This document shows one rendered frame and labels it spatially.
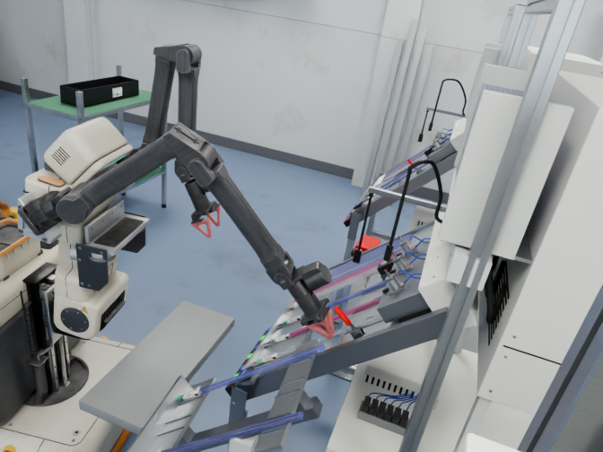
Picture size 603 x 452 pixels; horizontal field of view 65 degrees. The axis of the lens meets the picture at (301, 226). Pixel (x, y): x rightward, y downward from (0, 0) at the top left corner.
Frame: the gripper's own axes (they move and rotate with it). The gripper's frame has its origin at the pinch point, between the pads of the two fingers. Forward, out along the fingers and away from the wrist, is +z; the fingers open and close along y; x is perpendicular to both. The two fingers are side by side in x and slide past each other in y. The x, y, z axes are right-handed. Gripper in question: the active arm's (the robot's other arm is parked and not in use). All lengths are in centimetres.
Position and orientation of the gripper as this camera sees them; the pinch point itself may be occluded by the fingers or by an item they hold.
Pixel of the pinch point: (330, 334)
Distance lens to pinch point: 140.9
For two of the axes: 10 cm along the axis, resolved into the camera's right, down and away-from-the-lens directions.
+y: 3.4, -3.8, 8.6
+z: 5.5, 8.2, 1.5
